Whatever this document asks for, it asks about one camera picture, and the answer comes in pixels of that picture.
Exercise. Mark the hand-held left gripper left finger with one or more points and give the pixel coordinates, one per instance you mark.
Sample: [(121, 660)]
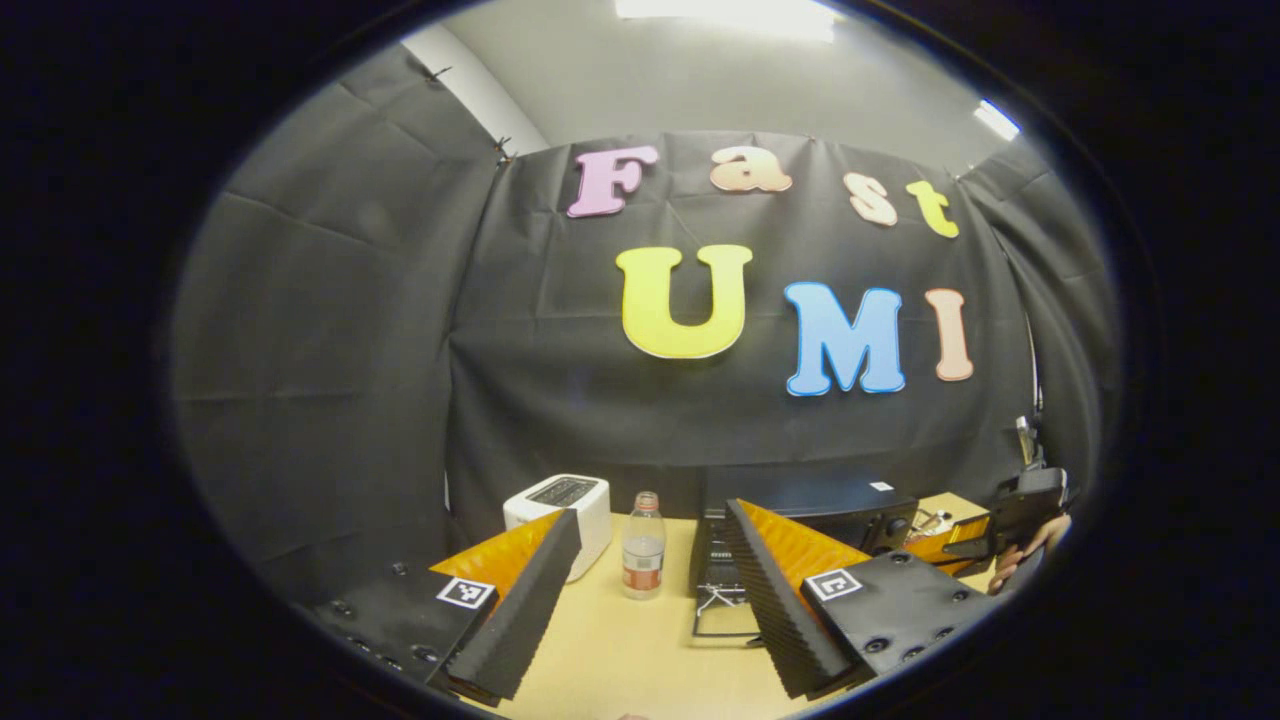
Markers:
[(525, 610)]

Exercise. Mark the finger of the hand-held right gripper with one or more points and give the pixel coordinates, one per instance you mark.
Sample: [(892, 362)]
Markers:
[(960, 545)]

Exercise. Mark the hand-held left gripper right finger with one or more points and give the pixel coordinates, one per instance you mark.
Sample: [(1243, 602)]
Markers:
[(780, 600)]

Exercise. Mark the black electric oven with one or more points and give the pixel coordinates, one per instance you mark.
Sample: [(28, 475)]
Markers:
[(820, 495)]

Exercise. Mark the white toaster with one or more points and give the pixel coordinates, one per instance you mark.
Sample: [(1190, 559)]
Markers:
[(595, 530)]

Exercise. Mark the clear plastic bottle red label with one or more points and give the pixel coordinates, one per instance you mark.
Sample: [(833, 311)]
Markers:
[(643, 550)]

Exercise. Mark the black backdrop cloth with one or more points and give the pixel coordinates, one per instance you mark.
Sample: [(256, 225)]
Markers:
[(330, 400)]

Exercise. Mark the small ceiling light panel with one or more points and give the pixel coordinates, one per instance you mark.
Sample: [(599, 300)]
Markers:
[(997, 120)]

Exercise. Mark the large ceiling light panel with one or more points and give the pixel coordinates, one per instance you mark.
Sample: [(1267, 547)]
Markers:
[(725, 15)]

